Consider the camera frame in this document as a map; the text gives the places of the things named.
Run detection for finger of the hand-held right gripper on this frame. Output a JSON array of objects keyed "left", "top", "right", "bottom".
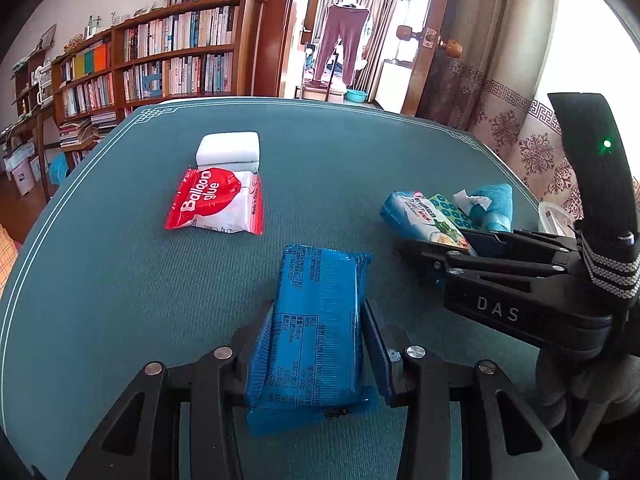
[
  {"left": 397, "top": 238, "right": 474, "bottom": 289},
  {"left": 460, "top": 229, "right": 584, "bottom": 268}
]

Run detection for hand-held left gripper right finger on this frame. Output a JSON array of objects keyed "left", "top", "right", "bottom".
[{"left": 360, "top": 299, "right": 581, "bottom": 480}]

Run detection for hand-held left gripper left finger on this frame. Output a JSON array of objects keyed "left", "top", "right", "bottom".
[{"left": 65, "top": 300, "right": 276, "bottom": 480}]

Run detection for blue and white snack packet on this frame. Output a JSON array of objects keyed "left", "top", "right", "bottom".
[{"left": 380, "top": 191, "right": 478, "bottom": 257}]

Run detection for clear plastic container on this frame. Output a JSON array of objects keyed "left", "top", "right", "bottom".
[{"left": 537, "top": 201, "right": 583, "bottom": 239}]

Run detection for blue biscuit packet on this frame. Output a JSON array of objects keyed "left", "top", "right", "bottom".
[{"left": 245, "top": 244, "right": 379, "bottom": 437}]

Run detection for red and white glue packet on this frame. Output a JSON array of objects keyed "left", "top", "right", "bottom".
[{"left": 165, "top": 166, "right": 264, "bottom": 236}]

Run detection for white sponge block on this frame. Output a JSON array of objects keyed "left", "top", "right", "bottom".
[{"left": 196, "top": 131, "right": 262, "bottom": 173}]

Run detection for person's right hand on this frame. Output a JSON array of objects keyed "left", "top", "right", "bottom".
[{"left": 534, "top": 347, "right": 640, "bottom": 466}]

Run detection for teal towel in plastic bag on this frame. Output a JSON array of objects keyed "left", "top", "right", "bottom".
[{"left": 452, "top": 183, "right": 514, "bottom": 233}]

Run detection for green dotted packet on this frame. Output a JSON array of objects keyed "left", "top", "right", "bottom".
[{"left": 429, "top": 193, "right": 483, "bottom": 233}]

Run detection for patterned curtain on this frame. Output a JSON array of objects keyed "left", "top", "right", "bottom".
[{"left": 417, "top": 0, "right": 640, "bottom": 221}]

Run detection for wooden door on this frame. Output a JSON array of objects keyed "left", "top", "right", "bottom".
[{"left": 400, "top": 0, "right": 457, "bottom": 117}]

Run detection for hanging purple pants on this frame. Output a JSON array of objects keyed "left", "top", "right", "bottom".
[{"left": 312, "top": 2, "right": 371, "bottom": 86}]

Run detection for bed with floral blanket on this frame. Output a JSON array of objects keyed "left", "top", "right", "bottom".
[{"left": 0, "top": 225, "right": 21, "bottom": 291}]

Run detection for tall wooden bookcase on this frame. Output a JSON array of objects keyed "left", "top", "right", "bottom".
[{"left": 112, "top": 0, "right": 264, "bottom": 111}]

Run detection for pink bin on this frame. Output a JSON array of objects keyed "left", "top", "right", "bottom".
[{"left": 5, "top": 150, "right": 38, "bottom": 196}]

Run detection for wooden side desk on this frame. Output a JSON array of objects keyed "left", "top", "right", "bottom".
[{"left": 0, "top": 105, "right": 56, "bottom": 201}]

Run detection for low wooden bookcase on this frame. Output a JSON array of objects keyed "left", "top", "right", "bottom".
[{"left": 50, "top": 27, "right": 119, "bottom": 126}]

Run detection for wooden bookshelf with books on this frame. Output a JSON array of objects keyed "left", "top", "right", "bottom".
[{"left": 60, "top": 5, "right": 238, "bottom": 116}]

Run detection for small storage rack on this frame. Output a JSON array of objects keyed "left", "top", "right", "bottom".
[{"left": 12, "top": 55, "right": 56, "bottom": 111}]

